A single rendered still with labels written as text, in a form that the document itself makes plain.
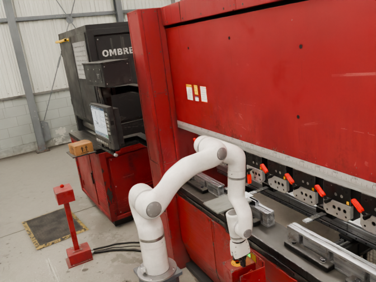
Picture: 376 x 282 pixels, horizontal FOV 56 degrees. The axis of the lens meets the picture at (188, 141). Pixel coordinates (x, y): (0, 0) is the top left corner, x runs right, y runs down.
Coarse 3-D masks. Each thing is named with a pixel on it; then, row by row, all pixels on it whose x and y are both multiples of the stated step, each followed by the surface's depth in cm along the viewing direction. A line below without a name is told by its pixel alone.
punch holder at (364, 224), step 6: (366, 198) 148; (372, 198) 145; (366, 204) 148; (372, 204) 146; (366, 210) 149; (372, 210) 147; (360, 216) 152; (372, 216) 147; (360, 222) 153; (366, 222) 150; (372, 222) 148; (366, 228) 151; (372, 228) 148
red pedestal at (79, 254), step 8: (56, 192) 336; (64, 192) 337; (72, 192) 340; (64, 200) 338; (72, 200) 342; (64, 208) 350; (72, 224) 354; (72, 232) 356; (72, 240) 357; (72, 248) 365; (80, 248) 363; (88, 248) 362; (72, 256) 354; (80, 256) 358; (88, 256) 362; (72, 264) 356; (80, 264) 358
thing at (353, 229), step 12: (252, 180) 269; (264, 192) 259; (276, 192) 246; (288, 192) 237; (288, 204) 238; (300, 204) 227; (324, 216) 211; (336, 228) 204; (348, 228) 197; (360, 228) 190; (360, 240) 191; (372, 240) 184
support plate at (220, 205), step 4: (220, 196) 240; (224, 196) 239; (212, 200) 236; (216, 200) 235; (220, 200) 234; (224, 200) 234; (228, 200) 233; (248, 200) 230; (204, 204) 233; (208, 204) 231; (212, 204) 230; (216, 204) 230; (220, 204) 229; (224, 204) 228; (228, 204) 228; (212, 208) 225; (216, 208) 225; (220, 208) 224; (224, 208) 223; (228, 208) 223; (232, 208) 224; (216, 212) 220; (220, 212) 220
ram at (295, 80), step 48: (336, 0) 139; (192, 48) 248; (240, 48) 200; (288, 48) 168; (336, 48) 144; (192, 96) 264; (240, 96) 211; (288, 96) 175; (336, 96) 150; (288, 144) 183; (336, 144) 155
